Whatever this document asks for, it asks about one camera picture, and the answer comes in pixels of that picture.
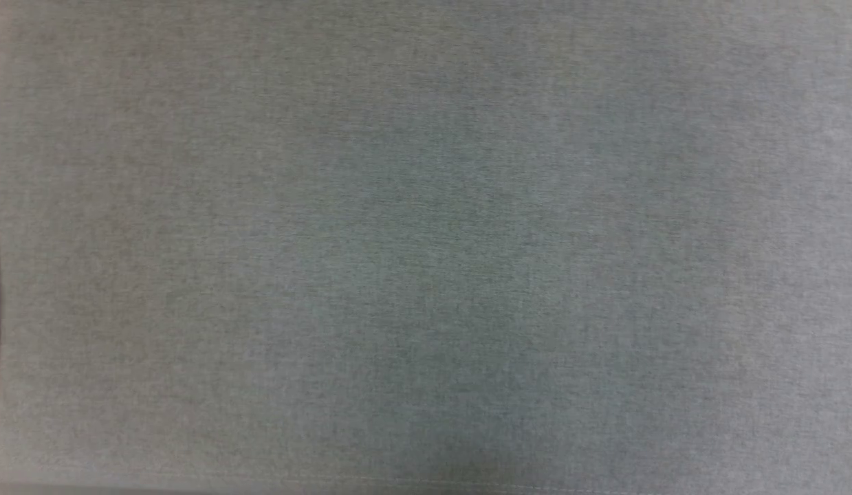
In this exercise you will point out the grey fabric sofa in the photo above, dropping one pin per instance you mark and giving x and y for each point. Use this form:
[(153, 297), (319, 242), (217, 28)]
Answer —
[(426, 247)]

